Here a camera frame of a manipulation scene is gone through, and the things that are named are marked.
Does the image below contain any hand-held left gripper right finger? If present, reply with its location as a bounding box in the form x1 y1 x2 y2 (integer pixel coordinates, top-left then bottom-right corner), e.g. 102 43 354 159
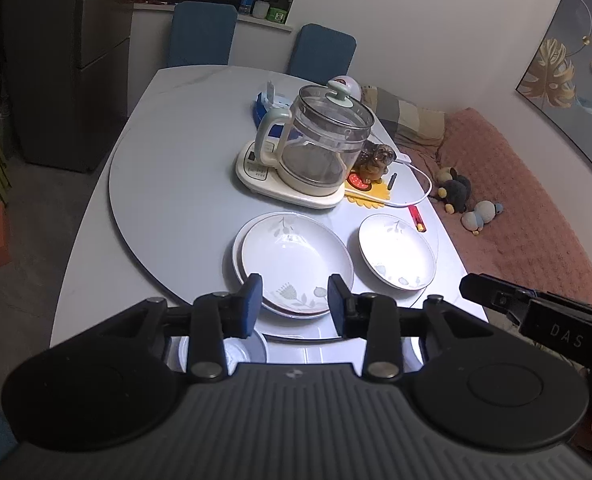
328 274 522 381

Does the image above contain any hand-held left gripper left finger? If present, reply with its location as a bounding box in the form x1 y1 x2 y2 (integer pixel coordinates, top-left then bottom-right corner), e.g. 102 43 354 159
76 274 265 380

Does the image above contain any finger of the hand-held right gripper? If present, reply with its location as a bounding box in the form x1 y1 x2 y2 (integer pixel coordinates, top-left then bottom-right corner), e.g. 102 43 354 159
459 273 532 326

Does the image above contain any white plastic bowl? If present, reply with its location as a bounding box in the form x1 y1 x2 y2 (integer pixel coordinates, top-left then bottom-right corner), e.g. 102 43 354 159
178 331 270 377

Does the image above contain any floral plate with orange rim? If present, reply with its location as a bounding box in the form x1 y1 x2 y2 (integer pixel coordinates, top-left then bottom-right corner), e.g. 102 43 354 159
240 214 355 312
358 213 437 291

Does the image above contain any large white plate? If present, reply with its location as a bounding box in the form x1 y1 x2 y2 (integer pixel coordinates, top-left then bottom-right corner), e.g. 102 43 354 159
231 211 338 320

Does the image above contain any pink sofa cover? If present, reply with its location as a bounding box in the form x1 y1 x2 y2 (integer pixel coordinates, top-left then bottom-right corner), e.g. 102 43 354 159
392 106 592 321

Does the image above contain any blue penguin plush toy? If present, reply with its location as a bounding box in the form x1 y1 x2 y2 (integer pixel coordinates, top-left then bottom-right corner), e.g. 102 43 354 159
460 200 505 236

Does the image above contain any black and yellow plush toy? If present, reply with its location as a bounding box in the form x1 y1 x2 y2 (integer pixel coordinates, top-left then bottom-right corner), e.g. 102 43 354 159
434 166 473 214

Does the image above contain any yellow scalloped mat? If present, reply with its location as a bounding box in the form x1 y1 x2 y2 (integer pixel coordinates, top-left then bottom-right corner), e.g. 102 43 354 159
343 170 393 209

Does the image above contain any cream kettle base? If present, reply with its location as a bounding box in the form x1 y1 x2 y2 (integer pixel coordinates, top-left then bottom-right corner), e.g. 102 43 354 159
234 138 347 210

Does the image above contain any grey round turntable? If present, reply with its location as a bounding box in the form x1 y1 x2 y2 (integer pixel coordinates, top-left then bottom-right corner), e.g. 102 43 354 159
108 66 478 344

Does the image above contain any brown toad figurine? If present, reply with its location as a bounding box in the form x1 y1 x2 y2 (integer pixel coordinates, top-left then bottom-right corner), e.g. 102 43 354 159
351 142 397 185

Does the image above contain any plaid pillow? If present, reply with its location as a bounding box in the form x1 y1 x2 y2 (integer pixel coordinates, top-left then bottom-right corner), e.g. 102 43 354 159
361 85 447 149

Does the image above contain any glass kettle lid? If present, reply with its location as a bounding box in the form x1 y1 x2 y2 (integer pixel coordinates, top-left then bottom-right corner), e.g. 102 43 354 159
298 78 376 134

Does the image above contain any blue tissue pack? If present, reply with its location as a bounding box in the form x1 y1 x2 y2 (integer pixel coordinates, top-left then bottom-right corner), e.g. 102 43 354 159
252 82 293 134

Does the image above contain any white dome device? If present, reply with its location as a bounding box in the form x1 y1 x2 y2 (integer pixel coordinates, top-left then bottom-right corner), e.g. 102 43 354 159
326 75 363 104

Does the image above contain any dark cabinet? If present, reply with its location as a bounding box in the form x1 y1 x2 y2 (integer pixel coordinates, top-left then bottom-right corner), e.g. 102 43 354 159
0 0 145 174

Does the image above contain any white cable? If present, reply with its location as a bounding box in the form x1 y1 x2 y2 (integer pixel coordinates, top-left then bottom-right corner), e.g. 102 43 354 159
346 151 435 209

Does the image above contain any glass kettle with cream handle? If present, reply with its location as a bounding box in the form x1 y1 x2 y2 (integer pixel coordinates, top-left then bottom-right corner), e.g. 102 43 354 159
254 105 376 199

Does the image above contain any framed leaf wall painting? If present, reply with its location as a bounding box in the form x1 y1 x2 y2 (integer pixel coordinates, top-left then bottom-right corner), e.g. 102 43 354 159
514 0 592 134

